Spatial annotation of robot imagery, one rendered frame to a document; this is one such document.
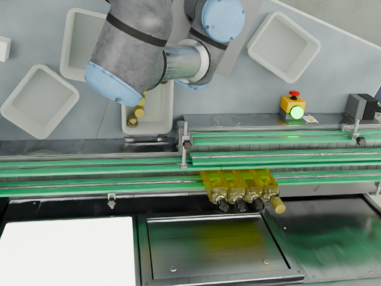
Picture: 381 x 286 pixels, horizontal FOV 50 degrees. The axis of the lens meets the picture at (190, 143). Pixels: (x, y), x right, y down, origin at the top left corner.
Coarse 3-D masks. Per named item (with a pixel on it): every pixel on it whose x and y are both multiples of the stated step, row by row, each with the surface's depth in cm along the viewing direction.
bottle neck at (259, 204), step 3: (255, 195) 129; (258, 195) 129; (252, 198) 129; (255, 198) 128; (258, 198) 127; (252, 201) 129; (255, 201) 127; (258, 201) 126; (261, 201) 126; (255, 204) 126; (258, 204) 125; (261, 204) 125; (255, 207) 126; (258, 207) 127; (261, 207) 127; (264, 207) 126; (258, 210) 126; (261, 210) 126
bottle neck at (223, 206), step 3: (219, 198) 126; (222, 198) 126; (219, 201) 125; (222, 201) 124; (225, 201) 125; (219, 204) 124; (222, 204) 123; (225, 204) 123; (219, 207) 123; (222, 207) 126; (225, 207) 125; (228, 207) 124; (222, 210) 124; (225, 210) 124
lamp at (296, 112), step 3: (291, 108) 148; (294, 108) 147; (297, 108) 146; (300, 108) 146; (291, 111) 147; (294, 111) 146; (297, 111) 146; (300, 111) 146; (291, 114) 147; (294, 114) 146; (297, 114) 146; (300, 114) 146; (294, 117) 147; (297, 117) 147
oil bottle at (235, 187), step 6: (222, 174) 138; (228, 174) 137; (234, 174) 138; (228, 180) 134; (234, 180) 134; (240, 180) 134; (228, 186) 131; (234, 186) 131; (240, 186) 131; (228, 192) 130; (234, 192) 128; (240, 192) 129; (228, 198) 130
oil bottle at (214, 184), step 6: (204, 174) 138; (210, 174) 136; (216, 174) 136; (204, 180) 139; (210, 180) 132; (216, 180) 133; (222, 180) 133; (210, 186) 130; (216, 186) 130; (222, 186) 130; (210, 192) 129; (216, 192) 127; (222, 192) 128; (210, 198) 130; (216, 198) 128
